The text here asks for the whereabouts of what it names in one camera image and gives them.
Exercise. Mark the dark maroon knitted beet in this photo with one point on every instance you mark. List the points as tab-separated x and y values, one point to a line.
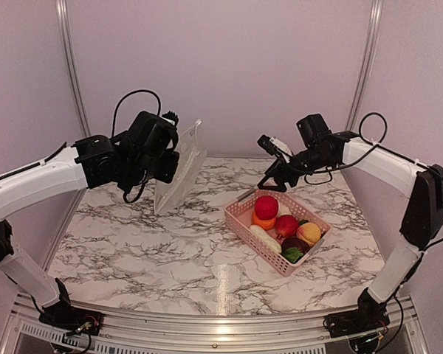
294	242

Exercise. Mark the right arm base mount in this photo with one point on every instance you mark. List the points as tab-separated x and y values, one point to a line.
368	315

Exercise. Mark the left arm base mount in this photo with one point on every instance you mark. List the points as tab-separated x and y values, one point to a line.
65	316

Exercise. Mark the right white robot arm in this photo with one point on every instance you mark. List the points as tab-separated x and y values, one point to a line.
418	186

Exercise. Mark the peach knitted fruit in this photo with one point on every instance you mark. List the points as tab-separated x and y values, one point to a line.
310	233

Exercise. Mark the orange knitted orange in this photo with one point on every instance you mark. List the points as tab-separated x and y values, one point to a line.
266	225

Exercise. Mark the aluminium frame post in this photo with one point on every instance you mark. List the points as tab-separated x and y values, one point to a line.
71	67
367	63

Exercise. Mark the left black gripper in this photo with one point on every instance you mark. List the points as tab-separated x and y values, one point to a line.
167	173

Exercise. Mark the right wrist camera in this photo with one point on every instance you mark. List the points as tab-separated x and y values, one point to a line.
275	147

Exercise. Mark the pink plastic basket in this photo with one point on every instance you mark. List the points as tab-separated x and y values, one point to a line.
238	218

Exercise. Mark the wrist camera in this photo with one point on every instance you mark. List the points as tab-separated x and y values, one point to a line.
172	117
275	147

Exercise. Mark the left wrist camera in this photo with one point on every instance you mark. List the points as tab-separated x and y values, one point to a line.
172	117

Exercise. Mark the right aluminium frame post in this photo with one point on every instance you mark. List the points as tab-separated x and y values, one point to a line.
367	63

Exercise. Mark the white knitted radish front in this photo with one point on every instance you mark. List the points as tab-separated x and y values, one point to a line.
262	235

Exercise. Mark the clear polka dot zip bag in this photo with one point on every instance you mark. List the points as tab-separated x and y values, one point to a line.
192	154

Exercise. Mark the white knitted radish with leaves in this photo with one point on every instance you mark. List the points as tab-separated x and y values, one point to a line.
283	210

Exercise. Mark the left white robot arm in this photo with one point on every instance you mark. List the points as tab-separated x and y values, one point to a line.
130	159

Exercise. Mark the left aluminium frame post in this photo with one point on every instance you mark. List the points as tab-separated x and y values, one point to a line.
71	67

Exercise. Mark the front aluminium table rail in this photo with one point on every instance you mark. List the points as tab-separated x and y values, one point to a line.
131	331

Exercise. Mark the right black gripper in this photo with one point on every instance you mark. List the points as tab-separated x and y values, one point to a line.
278	169

